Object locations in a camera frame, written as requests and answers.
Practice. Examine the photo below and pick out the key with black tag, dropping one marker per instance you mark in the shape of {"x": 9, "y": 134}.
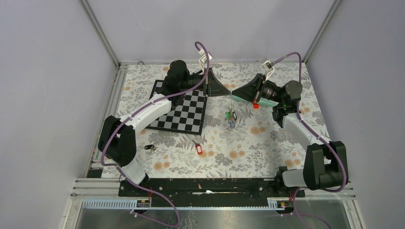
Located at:
{"x": 150, "y": 147}

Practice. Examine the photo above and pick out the mint green flashlight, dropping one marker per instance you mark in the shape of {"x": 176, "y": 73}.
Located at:
{"x": 261, "y": 102}

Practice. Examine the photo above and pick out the black white chessboard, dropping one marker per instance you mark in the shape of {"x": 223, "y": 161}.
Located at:
{"x": 186, "y": 118}

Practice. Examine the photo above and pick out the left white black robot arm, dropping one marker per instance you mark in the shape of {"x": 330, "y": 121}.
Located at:
{"x": 118, "y": 136}

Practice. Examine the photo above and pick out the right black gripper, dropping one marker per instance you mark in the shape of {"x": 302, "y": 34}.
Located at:
{"x": 251, "y": 91}

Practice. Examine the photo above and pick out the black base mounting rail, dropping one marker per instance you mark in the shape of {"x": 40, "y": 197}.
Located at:
{"x": 207, "y": 192}

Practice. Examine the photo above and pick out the floral patterned table mat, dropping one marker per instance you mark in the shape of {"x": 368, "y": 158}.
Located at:
{"x": 256, "y": 147}

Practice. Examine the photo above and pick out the key with red tag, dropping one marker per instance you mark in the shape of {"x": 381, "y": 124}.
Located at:
{"x": 198, "y": 147}

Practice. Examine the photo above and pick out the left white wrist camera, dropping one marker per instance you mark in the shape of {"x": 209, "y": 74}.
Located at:
{"x": 203, "y": 60}

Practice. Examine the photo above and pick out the keyring with coloured key tags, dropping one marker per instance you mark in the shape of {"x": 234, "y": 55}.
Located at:
{"x": 230, "y": 114}

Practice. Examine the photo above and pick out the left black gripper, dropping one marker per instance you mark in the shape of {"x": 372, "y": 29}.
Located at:
{"x": 215, "y": 88}

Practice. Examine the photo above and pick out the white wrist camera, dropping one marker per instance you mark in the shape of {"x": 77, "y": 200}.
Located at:
{"x": 203, "y": 60}
{"x": 269, "y": 68}

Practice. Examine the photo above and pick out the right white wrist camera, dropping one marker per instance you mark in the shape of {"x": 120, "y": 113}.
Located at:
{"x": 269, "y": 68}

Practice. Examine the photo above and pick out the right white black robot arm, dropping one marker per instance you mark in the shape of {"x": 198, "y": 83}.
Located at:
{"x": 325, "y": 165}

